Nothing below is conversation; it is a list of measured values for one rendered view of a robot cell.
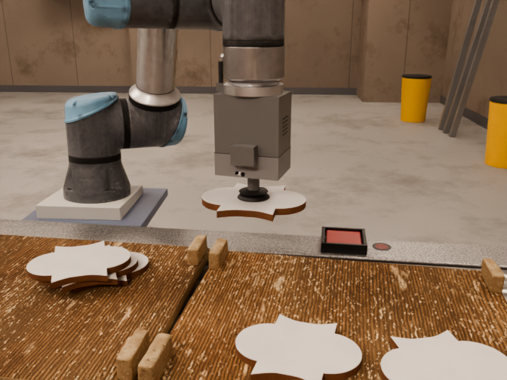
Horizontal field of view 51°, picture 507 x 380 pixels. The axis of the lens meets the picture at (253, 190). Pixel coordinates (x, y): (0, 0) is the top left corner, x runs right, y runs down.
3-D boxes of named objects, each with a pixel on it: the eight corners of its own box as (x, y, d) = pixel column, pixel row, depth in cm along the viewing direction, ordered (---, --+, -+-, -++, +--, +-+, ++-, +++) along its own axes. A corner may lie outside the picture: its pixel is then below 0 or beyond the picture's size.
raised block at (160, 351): (158, 352, 59) (157, 330, 58) (174, 354, 59) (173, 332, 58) (137, 388, 53) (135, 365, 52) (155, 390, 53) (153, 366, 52)
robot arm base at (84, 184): (76, 185, 132) (72, 145, 129) (136, 185, 132) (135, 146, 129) (53, 203, 117) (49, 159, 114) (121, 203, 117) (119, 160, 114)
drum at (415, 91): (400, 123, 681) (404, 76, 663) (395, 117, 716) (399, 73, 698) (430, 123, 679) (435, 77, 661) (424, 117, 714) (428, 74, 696)
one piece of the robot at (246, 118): (198, 65, 61) (202, 199, 66) (273, 67, 59) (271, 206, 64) (228, 59, 70) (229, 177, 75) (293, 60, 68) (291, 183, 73)
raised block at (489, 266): (479, 274, 77) (482, 255, 76) (493, 274, 77) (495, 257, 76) (489, 293, 72) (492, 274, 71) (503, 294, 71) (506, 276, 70)
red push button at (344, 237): (326, 237, 95) (326, 229, 95) (360, 238, 95) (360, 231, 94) (325, 250, 90) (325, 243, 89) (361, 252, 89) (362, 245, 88)
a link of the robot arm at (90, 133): (65, 149, 125) (59, 90, 121) (123, 145, 130) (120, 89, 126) (69, 160, 114) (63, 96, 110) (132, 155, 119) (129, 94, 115)
